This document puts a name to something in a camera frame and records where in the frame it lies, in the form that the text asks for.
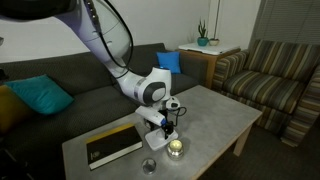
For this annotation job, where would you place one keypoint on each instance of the window blinds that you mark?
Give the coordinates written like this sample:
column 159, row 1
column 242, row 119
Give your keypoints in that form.
column 293, row 21

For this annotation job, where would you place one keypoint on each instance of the blue throw pillow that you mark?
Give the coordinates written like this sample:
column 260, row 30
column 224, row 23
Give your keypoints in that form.
column 169, row 60

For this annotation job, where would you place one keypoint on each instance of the white plastic container lid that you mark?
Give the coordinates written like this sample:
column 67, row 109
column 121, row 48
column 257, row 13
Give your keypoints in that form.
column 156, row 139

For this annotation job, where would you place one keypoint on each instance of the clear plastic food container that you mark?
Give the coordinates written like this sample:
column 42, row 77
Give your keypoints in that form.
column 149, row 124

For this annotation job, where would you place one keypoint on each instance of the grey top coffee table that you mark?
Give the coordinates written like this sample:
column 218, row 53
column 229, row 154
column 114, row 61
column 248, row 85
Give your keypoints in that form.
column 211, row 125

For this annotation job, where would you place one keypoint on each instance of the black and yellow book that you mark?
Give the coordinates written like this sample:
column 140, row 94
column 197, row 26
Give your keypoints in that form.
column 111, row 145

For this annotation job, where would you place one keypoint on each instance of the teal throw pillow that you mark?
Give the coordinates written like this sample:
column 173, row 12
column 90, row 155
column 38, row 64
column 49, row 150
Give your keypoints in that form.
column 41, row 94

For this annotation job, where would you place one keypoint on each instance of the lit candle in glass jar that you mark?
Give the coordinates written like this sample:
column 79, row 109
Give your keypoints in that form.
column 175, row 149

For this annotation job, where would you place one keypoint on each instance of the succulent in teal pot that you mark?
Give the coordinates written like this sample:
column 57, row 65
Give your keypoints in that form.
column 202, row 40

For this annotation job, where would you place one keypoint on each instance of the wooden side table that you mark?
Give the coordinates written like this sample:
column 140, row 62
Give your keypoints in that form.
column 209, row 53

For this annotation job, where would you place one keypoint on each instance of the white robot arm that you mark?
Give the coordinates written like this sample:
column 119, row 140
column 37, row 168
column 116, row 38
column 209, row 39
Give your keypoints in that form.
column 103, row 31

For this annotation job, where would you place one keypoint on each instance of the striped fabric armchair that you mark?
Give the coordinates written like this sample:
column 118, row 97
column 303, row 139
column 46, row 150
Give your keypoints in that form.
column 280, row 79

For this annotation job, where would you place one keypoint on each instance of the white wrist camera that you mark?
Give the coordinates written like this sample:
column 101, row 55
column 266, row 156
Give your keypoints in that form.
column 172, row 103

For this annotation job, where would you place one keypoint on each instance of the mustard yellow throw pillow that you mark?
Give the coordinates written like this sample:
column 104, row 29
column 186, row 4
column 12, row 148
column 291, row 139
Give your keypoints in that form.
column 12, row 110

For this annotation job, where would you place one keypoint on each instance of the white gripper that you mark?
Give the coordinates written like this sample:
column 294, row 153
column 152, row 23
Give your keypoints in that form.
column 156, row 118

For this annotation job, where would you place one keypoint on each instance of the small white plant pot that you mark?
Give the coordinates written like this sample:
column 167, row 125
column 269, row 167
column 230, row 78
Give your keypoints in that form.
column 214, row 42

